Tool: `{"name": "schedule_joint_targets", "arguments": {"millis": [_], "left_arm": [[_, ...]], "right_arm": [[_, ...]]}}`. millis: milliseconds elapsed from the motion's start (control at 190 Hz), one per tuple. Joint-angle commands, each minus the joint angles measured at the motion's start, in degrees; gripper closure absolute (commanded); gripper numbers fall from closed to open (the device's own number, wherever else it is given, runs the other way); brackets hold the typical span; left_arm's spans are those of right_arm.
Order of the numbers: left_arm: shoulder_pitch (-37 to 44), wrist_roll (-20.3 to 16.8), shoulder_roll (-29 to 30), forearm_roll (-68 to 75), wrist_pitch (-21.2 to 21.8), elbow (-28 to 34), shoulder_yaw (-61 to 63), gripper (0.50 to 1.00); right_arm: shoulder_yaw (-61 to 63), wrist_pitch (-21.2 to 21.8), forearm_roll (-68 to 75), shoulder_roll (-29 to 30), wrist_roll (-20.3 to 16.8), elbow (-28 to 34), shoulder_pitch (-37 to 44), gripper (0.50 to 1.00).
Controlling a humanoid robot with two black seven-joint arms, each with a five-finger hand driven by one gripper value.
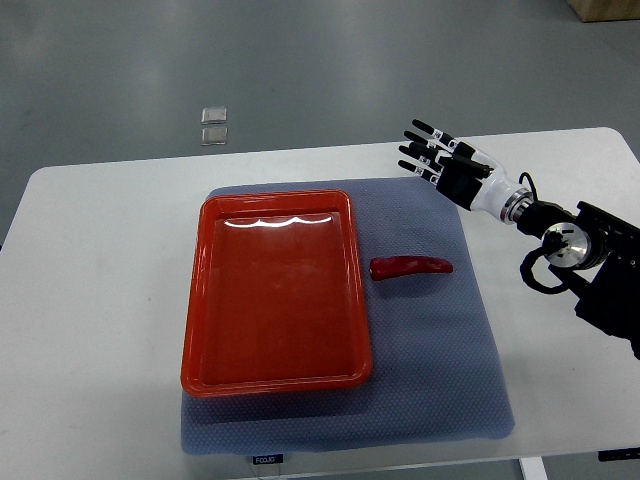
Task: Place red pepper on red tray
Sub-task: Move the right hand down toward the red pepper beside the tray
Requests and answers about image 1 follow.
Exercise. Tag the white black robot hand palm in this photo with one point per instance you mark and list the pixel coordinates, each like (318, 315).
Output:
(493, 193)

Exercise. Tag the cardboard box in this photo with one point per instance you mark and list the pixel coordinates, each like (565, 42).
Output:
(590, 11)

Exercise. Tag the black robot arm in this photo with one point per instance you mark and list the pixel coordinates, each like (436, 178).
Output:
(593, 254)

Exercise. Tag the blue-grey textured mat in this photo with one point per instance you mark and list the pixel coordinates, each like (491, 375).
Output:
(436, 373)

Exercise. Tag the red pepper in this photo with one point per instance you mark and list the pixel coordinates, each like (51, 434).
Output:
(384, 268)

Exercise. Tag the white table leg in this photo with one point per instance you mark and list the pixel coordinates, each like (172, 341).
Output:
(532, 468)

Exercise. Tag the red plastic tray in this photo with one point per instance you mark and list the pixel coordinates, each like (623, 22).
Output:
(277, 300)

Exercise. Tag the black table edge control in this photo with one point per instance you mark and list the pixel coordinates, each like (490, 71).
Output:
(619, 455)

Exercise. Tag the black table label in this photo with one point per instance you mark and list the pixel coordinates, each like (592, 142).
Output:
(269, 459)

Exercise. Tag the upper metal floor plate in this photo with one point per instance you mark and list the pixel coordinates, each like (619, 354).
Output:
(214, 115)

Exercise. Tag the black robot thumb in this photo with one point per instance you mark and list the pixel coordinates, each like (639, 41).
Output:
(470, 167)

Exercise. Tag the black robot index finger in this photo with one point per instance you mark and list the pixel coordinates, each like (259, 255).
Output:
(429, 134)

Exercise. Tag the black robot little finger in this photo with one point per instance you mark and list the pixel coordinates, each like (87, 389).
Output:
(423, 172)

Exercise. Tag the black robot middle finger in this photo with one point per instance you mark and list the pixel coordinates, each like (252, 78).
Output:
(411, 141)

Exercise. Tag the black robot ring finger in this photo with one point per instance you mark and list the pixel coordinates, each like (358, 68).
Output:
(423, 153)

